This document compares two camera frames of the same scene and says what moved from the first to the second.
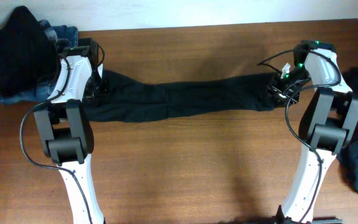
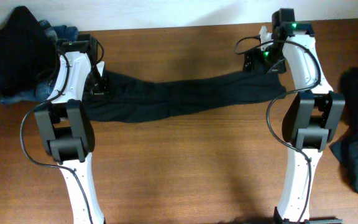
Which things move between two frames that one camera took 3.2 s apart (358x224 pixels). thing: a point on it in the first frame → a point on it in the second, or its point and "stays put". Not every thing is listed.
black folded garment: x=20 y=55 stays put
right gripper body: x=294 y=81 → x=271 y=60
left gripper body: x=97 y=86 stays put
